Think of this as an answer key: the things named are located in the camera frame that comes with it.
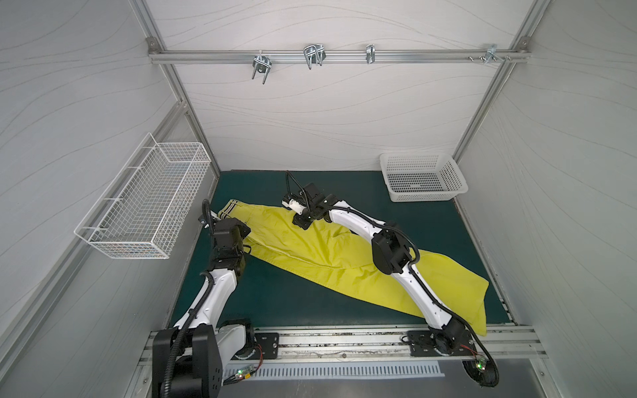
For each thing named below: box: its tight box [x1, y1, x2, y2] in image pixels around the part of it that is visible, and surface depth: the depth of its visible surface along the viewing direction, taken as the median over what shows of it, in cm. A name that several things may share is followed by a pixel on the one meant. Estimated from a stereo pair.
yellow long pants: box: [218, 199, 490, 336], surface depth 91 cm
